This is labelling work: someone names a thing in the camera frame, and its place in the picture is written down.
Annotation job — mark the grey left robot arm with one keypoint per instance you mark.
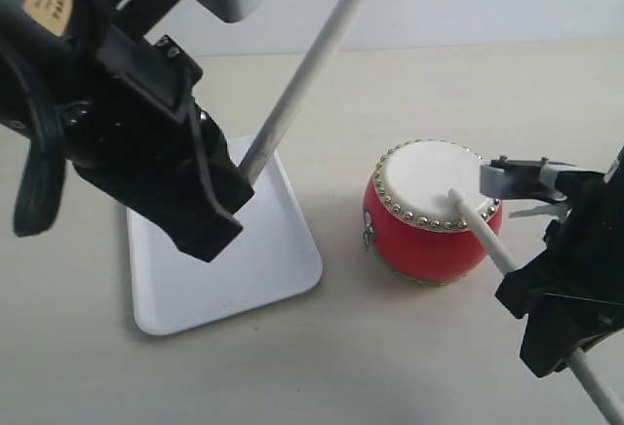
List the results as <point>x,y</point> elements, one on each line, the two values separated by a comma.
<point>36,37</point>

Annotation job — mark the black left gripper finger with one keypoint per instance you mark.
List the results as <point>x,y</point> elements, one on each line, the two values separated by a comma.
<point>223,183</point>
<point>171,197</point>

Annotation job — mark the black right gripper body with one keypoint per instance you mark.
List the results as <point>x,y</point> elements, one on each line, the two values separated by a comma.
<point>587,252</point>

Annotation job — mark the small red drum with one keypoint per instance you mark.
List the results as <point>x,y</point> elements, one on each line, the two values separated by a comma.
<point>409,220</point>

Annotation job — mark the wooden drumstick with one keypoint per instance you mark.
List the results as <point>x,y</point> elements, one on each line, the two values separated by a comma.
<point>323,49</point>
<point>602,396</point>

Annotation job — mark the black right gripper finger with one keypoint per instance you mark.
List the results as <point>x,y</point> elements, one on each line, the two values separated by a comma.
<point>541,284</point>
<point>557,325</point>

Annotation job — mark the white rectangular plastic tray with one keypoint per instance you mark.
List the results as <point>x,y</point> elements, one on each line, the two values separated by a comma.
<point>274,258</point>

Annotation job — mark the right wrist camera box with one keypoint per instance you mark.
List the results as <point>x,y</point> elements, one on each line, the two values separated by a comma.
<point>507,179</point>

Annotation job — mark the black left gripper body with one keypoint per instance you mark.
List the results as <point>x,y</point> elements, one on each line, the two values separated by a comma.
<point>127,116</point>

